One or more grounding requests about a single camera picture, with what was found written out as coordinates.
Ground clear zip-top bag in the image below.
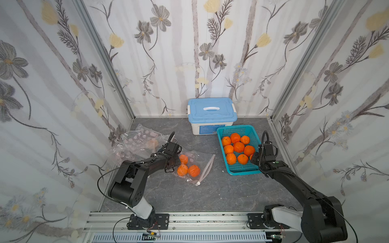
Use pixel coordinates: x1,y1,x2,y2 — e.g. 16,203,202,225
108,124,169,166
174,148,216,186

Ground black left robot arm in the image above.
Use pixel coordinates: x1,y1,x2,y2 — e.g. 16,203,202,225
97,132,182,224

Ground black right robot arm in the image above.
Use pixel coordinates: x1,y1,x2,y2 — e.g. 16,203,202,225
252,131,350,243

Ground round cork coaster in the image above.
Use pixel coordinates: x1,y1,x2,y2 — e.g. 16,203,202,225
146,139,159,149

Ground teal plastic basket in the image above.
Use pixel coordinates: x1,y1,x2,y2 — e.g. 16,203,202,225
217,125,261,176

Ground blue lidded storage box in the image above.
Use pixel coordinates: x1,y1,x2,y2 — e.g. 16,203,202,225
187,97,238,135

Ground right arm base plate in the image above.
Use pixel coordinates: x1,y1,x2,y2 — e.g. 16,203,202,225
247,213,281,230

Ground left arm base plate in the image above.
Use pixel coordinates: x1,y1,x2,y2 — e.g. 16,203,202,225
127,213,170,230

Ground white slotted cable duct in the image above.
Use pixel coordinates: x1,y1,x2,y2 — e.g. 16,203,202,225
90,232,271,243

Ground aluminium mounting rail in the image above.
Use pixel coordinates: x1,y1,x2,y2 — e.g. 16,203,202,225
82,212,307,243

